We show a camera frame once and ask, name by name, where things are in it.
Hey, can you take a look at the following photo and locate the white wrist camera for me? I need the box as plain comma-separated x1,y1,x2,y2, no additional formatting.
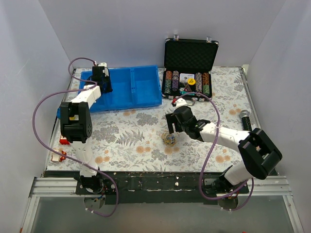
172,98,187,108
94,62,107,67

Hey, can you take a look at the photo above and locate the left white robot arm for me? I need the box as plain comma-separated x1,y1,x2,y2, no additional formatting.
60,63,112,194

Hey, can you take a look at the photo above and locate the small red white toy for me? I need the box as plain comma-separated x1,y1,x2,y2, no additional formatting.
51,150,67,162

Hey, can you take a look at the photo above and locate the floral patterned table mat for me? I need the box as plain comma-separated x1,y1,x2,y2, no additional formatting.
46,67,260,172

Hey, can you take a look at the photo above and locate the blue plastic divided bin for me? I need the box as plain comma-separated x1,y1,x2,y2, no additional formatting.
57,64,163,119

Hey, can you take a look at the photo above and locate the black poker chip case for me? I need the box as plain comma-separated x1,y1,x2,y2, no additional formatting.
162,35,219,101

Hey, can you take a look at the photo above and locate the yellow wire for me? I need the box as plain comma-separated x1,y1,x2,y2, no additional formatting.
161,132,176,148

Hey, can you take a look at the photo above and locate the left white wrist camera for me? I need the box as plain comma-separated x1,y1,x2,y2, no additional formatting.
94,62,107,67

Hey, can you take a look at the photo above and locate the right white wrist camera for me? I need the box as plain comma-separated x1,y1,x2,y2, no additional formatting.
172,98,187,108

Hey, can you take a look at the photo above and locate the aluminium frame rail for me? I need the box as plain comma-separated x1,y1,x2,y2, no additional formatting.
28,177,81,197

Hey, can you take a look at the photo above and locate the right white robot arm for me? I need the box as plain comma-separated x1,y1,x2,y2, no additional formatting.
165,106,282,193

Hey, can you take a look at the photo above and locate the red white toy block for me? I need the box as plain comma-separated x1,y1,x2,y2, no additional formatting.
59,135,70,145

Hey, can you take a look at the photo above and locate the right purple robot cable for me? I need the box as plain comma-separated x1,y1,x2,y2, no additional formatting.
179,93,255,212

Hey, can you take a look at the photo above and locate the black handheld microphone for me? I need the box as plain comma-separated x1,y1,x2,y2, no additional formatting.
239,110,252,132

